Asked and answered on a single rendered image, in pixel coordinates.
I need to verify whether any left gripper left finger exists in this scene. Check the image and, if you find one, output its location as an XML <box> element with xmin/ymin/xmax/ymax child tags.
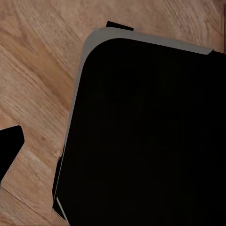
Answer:
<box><xmin>0</xmin><ymin>125</ymin><xmax>24</xmax><ymax>182</ymax></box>

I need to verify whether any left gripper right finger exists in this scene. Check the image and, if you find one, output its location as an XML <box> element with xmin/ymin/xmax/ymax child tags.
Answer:
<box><xmin>211</xmin><ymin>125</ymin><xmax>226</xmax><ymax>163</ymax></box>

